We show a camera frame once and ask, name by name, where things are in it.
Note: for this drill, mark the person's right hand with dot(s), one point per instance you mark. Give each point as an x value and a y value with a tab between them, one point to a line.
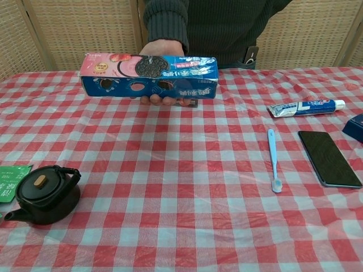
164	46

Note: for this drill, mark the blue pink cookie box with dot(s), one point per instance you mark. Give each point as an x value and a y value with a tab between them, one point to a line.
147	76

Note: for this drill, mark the clear plastic package red items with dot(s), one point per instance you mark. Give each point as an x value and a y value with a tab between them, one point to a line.
190	103

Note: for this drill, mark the dark blue box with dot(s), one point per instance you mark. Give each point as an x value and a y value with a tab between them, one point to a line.
354	127

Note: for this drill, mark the dark knit sweater sleeve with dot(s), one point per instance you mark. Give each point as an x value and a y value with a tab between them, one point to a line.
167	22

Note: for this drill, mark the person's dark sweater torso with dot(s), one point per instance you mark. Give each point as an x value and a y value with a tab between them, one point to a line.
227	28

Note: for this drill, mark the woven rattan screen panel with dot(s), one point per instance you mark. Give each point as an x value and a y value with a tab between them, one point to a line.
356	48
14	37
85	28
306	31

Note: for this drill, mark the phone in trouser pocket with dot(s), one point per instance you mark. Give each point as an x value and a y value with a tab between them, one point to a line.
251	55

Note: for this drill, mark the blue white toothpaste tube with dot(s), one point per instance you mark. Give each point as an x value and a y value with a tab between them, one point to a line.
306	108

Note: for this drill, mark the light blue toothbrush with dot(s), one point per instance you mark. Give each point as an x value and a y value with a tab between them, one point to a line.
273	158

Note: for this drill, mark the black cast iron teapot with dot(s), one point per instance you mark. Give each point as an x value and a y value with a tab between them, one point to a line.
45	195

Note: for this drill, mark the red white checkered tablecloth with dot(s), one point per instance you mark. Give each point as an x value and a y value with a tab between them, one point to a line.
181	241

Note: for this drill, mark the black smartphone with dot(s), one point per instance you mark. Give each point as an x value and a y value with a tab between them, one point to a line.
329	158

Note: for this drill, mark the green tea packet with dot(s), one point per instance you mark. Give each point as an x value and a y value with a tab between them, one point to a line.
8	181

